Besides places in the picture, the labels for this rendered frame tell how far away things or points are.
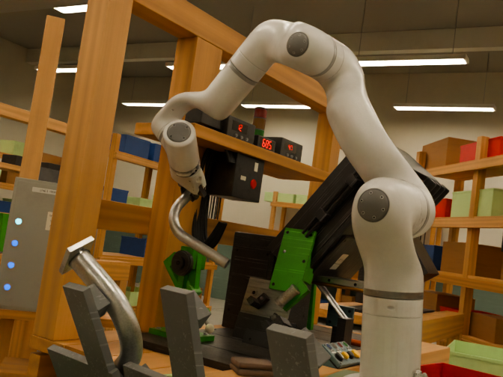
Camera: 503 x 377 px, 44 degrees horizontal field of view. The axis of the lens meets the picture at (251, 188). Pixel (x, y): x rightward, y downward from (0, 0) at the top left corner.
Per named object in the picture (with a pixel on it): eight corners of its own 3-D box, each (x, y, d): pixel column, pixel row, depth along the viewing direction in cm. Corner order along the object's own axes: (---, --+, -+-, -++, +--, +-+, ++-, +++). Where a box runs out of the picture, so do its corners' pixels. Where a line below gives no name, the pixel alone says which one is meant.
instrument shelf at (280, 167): (328, 182, 260) (330, 173, 260) (193, 135, 186) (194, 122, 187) (278, 179, 274) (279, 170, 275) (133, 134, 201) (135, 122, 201)
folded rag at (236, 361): (267, 370, 154) (269, 358, 154) (277, 378, 147) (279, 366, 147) (228, 367, 152) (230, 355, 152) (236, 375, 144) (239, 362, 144)
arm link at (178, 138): (161, 153, 170) (178, 177, 166) (154, 126, 159) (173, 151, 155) (187, 138, 172) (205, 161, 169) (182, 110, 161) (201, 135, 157)
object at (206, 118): (228, 132, 209) (231, 112, 210) (200, 122, 197) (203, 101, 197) (212, 132, 213) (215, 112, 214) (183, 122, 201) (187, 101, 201)
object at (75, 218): (317, 324, 286) (343, 117, 294) (52, 341, 164) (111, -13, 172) (300, 320, 291) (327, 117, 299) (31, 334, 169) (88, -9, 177)
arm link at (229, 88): (208, 37, 155) (140, 126, 166) (245, 78, 149) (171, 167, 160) (228, 45, 163) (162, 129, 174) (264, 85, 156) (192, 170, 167)
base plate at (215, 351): (399, 348, 243) (400, 342, 244) (238, 375, 153) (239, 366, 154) (305, 327, 267) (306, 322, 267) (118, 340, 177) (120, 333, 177)
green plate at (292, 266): (310, 301, 200) (326, 239, 207) (299, 294, 194) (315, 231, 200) (280, 295, 207) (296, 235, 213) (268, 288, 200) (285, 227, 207)
